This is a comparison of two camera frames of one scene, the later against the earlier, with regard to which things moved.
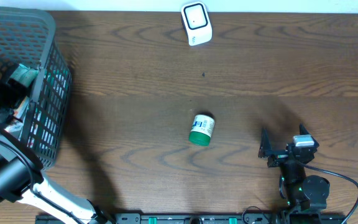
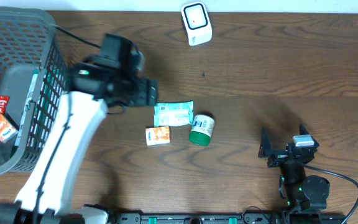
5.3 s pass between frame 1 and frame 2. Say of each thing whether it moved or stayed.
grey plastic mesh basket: stayed
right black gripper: stayed
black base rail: stayed
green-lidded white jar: stayed
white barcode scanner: stayed
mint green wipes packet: moved
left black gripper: moved
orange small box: moved
